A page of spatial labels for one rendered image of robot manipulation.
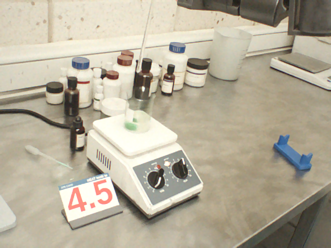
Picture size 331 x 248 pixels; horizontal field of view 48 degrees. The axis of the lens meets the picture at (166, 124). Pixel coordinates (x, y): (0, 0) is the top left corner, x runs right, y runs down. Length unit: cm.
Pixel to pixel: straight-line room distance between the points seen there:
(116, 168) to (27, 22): 48
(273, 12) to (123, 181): 36
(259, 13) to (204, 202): 35
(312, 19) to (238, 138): 49
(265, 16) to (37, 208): 45
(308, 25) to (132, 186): 37
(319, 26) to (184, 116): 55
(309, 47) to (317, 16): 124
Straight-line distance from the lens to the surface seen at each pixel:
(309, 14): 50
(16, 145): 81
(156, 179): 63
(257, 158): 87
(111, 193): 66
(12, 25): 99
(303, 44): 174
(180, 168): 67
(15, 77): 98
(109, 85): 94
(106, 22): 111
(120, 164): 65
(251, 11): 52
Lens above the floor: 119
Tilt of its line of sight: 28 degrees down
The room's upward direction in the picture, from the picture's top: 10 degrees clockwise
